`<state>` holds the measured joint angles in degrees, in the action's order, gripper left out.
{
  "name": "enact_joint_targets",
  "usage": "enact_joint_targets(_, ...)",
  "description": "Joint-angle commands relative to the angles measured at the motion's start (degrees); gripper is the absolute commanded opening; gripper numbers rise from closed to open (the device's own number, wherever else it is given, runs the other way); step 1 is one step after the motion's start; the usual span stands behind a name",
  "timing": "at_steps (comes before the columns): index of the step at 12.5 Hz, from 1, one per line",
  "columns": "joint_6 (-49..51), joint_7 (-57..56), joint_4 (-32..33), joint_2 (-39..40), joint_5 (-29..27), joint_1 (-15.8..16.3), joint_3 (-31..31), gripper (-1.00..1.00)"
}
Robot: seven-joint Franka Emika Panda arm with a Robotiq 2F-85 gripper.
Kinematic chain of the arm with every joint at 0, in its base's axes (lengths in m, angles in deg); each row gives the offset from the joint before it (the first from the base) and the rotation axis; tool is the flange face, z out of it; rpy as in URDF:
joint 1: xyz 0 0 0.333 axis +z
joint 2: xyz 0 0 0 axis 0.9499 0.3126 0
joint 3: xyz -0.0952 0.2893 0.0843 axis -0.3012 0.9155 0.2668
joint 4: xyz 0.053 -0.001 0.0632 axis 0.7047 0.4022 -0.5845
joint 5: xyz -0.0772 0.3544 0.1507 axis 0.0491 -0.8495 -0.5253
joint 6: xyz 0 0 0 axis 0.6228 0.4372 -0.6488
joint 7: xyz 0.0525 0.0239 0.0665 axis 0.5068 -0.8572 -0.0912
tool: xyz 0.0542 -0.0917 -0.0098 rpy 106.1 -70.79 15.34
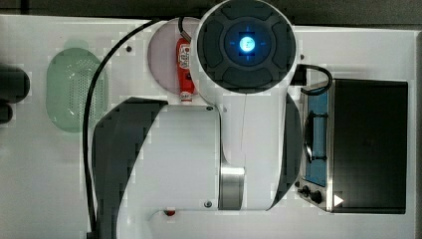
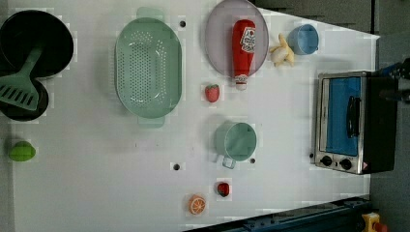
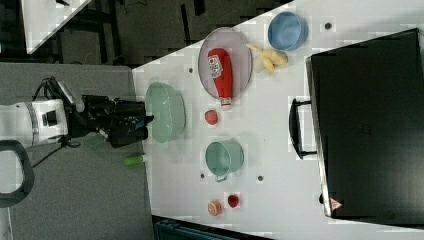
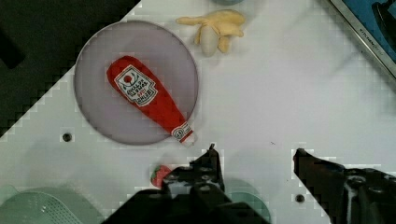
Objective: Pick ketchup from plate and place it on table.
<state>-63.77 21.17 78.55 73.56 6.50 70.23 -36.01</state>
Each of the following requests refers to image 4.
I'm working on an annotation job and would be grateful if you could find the green perforated colander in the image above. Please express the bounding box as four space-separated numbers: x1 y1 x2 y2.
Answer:
0 185 104 224

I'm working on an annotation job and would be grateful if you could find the red plush strawberry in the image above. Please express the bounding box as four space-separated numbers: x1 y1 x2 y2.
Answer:
150 165 172 189

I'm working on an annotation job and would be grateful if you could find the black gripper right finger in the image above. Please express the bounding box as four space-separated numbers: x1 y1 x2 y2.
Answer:
293 148 396 224

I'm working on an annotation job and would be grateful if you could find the grey round plate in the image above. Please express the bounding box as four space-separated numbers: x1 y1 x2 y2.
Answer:
74 21 199 146

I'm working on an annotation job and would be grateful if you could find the green plastic cup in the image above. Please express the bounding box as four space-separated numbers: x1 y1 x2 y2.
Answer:
224 178 272 224

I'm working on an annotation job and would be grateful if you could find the yellow plush banana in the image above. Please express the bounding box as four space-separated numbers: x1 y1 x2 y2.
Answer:
176 9 246 57

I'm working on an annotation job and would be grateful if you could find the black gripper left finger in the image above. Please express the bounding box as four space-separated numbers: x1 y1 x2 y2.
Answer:
162 143 225 198

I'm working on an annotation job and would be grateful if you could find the red plush ketchup bottle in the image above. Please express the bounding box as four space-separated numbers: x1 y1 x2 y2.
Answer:
106 56 196 147

